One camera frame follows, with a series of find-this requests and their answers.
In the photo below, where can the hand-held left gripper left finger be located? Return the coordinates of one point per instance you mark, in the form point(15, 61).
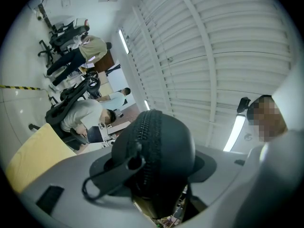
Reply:
point(71, 174)

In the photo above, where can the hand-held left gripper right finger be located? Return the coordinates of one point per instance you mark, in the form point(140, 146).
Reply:
point(266, 179)

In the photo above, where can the black zippered glasses case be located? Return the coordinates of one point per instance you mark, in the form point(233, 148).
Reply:
point(166, 146)

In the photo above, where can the yellow board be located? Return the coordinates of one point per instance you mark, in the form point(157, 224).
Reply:
point(35, 155)

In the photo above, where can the dark laptop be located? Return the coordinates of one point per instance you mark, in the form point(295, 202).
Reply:
point(95, 135)

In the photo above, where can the long ceiling light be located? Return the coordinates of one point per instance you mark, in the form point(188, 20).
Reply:
point(123, 41)
point(234, 133)
point(146, 104)

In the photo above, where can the person's head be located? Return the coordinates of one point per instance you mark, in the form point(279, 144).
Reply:
point(267, 119)

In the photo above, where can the black office chair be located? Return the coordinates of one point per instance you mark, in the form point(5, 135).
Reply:
point(59, 110)
point(93, 81)
point(64, 35)

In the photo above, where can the person's white shirt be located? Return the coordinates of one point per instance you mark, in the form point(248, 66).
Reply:
point(288, 91)

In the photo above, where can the yellow black striped tape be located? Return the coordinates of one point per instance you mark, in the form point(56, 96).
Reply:
point(20, 87)

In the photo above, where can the brown wooden desk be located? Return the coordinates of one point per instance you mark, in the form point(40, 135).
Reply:
point(104, 61)

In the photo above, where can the black head-worn camera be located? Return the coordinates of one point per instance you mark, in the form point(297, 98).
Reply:
point(243, 104)

